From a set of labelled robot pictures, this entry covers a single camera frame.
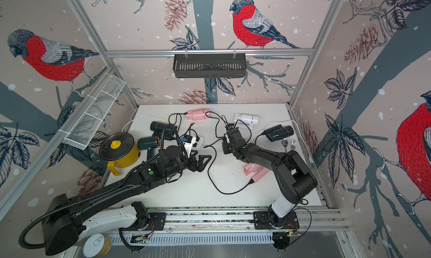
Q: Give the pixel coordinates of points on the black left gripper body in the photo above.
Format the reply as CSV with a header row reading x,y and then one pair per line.
x,y
191,164

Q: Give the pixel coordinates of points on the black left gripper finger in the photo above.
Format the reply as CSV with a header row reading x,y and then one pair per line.
x,y
201,166
204,158

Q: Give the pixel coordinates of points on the white folding hair dryer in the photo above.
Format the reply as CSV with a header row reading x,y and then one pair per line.
x,y
244,121

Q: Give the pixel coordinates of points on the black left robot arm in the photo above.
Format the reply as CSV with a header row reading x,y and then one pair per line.
x,y
69,220

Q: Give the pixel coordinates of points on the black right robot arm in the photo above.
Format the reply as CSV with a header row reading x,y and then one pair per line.
x,y
294,178

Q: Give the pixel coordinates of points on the white power strip left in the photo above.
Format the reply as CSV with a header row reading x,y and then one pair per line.
x,y
197,142

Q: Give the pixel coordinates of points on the dark green small hair dryer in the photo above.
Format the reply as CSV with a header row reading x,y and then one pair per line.
x,y
162,130

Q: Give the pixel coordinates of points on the pink folding hair dryer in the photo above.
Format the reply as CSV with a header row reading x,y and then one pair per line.
x,y
197,114

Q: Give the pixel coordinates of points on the green copper long hair dryer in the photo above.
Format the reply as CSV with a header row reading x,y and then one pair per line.
x,y
149,144

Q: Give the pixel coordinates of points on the yellow pot with glass lid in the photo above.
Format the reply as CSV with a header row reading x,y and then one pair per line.
x,y
120,151

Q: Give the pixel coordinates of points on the dark green folding hair dryer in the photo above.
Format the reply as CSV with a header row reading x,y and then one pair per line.
x,y
278,132

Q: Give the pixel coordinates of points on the white lidded tin can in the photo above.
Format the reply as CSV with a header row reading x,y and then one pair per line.
x,y
97,246

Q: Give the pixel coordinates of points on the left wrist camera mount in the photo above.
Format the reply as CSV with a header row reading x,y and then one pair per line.
x,y
188,143

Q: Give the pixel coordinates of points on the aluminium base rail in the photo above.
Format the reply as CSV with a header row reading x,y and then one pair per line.
x,y
216,226

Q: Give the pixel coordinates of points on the silver spoon pink handle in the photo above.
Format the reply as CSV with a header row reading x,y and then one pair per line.
x,y
285,143

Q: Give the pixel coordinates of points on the black hanging wall basket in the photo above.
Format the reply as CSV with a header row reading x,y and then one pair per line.
x,y
210,66

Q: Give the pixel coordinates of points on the silver fork dark handle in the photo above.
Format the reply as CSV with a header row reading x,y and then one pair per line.
x,y
293,145

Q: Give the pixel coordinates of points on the white wire basket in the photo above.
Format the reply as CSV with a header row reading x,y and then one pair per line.
x,y
84,129

